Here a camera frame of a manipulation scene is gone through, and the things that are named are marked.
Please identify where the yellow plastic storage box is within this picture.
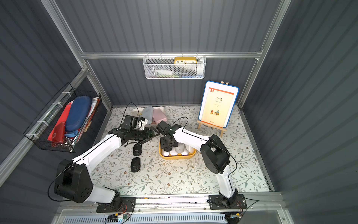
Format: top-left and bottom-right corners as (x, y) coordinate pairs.
(159, 144), (197, 160)

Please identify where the grey white mouse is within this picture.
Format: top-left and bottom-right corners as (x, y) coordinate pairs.
(177, 143), (185, 153)

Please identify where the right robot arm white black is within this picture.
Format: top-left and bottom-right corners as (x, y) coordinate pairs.
(156, 122), (235, 199)

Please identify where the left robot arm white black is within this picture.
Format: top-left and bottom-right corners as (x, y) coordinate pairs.
(52, 127), (160, 204)

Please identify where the black mouse upper left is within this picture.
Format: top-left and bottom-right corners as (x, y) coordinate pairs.
(133, 143), (142, 157)

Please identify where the pink box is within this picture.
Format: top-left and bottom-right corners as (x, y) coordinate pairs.
(153, 109), (167, 124)

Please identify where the black mouse lower left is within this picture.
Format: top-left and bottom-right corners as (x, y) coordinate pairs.
(130, 157), (141, 173)

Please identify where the grey pencil case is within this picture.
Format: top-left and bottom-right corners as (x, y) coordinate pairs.
(142, 106), (153, 125)

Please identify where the white tray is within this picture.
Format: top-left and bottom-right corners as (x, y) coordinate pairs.
(130, 106), (165, 127)

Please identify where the blue pencil case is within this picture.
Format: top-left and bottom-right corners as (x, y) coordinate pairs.
(65, 96), (92, 133)

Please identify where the yellow clock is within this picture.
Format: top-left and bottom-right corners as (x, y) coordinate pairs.
(174, 56), (197, 65)

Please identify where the red folder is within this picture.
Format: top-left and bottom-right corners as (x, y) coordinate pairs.
(47, 102), (72, 144)

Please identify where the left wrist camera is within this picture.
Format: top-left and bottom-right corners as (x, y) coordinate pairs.
(120, 115), (148, 131)

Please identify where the white wire wall basket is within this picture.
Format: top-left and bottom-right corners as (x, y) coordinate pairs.
(142, 55), (207, 79)

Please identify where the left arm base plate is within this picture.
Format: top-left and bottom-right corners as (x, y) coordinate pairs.
(96, 197), (137, 213)

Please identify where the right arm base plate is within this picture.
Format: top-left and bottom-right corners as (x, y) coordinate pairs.
(207, 194), (248, 210)

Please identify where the black wire side basket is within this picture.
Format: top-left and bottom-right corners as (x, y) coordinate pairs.
(24, 85), (102, 153)

